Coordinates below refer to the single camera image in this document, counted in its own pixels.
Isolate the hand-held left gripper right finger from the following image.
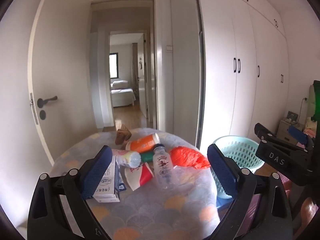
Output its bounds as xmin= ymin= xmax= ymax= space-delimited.
xmin=207 ymin=144 xmax=293 ymax=240

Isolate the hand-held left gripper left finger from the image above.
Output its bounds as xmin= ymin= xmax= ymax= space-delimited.
xmin=27 ymin=145 xmax=113 ymax=240

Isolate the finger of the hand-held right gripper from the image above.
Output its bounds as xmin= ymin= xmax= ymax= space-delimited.
xmin=254 ymin=122 xmax=278 ymax=143
xmin=287 ymin=125 xmax=315 ymax=151

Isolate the white and blue carton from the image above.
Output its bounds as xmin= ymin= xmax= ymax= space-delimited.
xmin=92 ymin=155 xmax=126 ymax=203

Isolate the mint plastic basket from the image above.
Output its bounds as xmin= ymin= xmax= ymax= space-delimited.
xmin=212 ymin=135 xmax=264 ymax=199

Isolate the small pink yellow bottle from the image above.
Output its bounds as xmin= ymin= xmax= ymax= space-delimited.
xmin=111 ymin=149 xmax=141 ymax=169

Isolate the red plastic bag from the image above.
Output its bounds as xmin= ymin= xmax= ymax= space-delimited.
xmin=169 ymin=146 xmax=211 ymax=169

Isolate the red and white paper cup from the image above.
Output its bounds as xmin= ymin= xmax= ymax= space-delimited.
xmin=124 ymin=162 xmax=154 ymax=191

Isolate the clear plastic bottle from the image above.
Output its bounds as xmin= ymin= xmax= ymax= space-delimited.
xmin=153 ymin=143 xmax=179 ymax=191

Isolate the beige nightstand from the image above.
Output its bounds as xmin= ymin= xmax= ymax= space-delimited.
xmin=276 ymin=118 xmax=304 ymax=146

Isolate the brown paper bag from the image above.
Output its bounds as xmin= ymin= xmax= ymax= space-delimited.
xmin=115 ymin=124 xmax=132 ymax=146

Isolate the green packet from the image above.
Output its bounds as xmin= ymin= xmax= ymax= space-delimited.
xmin=140 ymin=151 xmax=154 ymax=163

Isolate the orange bottle white cap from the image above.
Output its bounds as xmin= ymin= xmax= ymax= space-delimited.
xmin=125 ymin=133 xmax=161 ymax=154

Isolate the scallop pattern blanket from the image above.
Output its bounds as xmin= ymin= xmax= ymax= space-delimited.
xmin=49 ymin=127 xmax=221 ymax=240

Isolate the white bed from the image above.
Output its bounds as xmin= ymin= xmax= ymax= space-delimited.
xmin=110 ymin=80 xmax=137 ymax=108

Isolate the white wardrobe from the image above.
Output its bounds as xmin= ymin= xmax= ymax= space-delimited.
xmin=194 ymin=0 xmax=291 ymax=146

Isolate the folded white quilt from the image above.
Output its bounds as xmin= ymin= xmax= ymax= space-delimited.
xmin=111 ymin=80 xmax=129 ymax=90

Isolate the dark framed window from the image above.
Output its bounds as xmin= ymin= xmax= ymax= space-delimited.
xmin=109 ymin=52 xmax=119 ymax=79

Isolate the white room door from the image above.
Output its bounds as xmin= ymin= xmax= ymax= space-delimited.
xmin=27 ymin=0 xmax=92 ymax=167

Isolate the black charger cable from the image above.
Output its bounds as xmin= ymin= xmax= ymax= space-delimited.
xmin=298 ymin=97 xmax=309 ymax=123

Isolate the black door handle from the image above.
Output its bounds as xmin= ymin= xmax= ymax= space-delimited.
xmin=37 ymin=96 xmax=58 ymax=107

